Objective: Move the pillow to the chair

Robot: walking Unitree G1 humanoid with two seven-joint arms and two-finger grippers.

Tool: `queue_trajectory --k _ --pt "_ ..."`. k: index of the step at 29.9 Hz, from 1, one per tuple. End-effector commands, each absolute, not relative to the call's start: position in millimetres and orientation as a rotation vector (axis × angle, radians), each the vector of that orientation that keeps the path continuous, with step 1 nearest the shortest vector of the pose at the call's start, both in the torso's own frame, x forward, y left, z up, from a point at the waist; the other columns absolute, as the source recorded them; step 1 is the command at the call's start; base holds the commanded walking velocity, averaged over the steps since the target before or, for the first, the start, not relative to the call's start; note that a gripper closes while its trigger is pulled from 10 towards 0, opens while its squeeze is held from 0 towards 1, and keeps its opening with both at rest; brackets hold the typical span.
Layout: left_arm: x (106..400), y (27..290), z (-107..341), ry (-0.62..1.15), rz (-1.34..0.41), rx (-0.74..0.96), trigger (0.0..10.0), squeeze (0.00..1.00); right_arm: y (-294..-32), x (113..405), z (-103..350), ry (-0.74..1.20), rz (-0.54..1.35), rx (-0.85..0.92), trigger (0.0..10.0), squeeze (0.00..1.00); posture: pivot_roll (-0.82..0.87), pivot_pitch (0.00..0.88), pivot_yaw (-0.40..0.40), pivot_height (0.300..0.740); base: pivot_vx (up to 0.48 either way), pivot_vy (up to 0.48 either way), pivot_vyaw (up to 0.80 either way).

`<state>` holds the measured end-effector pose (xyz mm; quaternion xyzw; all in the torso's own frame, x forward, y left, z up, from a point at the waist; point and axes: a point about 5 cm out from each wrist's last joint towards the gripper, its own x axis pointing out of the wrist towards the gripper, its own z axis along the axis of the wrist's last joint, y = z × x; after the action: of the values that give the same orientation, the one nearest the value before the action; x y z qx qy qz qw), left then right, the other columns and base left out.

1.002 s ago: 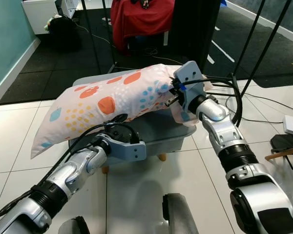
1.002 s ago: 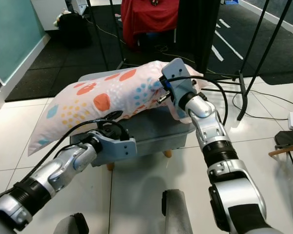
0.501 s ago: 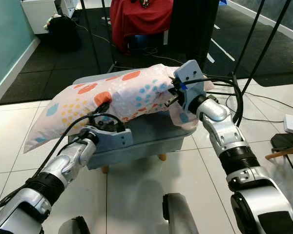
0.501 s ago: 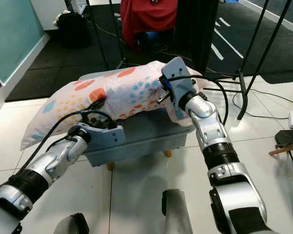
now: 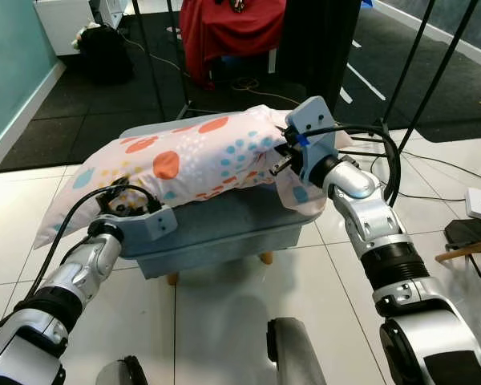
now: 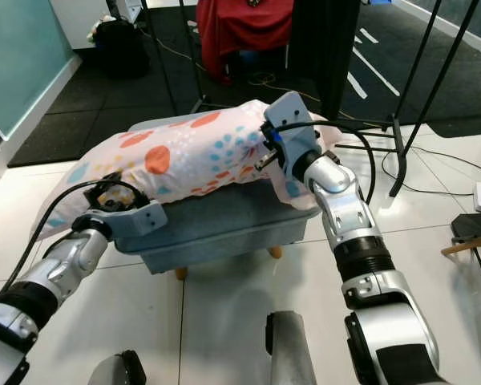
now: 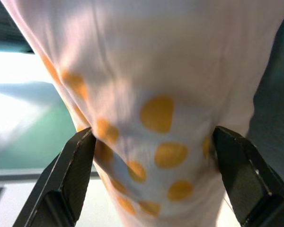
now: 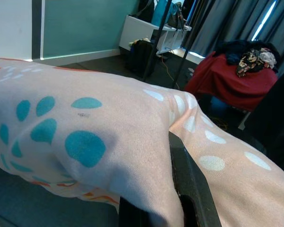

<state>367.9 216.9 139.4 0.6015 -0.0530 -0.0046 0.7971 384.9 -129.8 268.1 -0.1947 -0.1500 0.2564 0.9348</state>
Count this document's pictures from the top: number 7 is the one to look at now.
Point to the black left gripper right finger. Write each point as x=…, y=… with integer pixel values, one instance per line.
x=251, y=184

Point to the teal glass partition panel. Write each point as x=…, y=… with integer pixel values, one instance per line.
x=38, y=142

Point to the pink pillow with orange print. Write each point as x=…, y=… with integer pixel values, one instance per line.
x=156, y=71

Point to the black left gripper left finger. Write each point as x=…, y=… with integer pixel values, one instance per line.
x=61, y=184

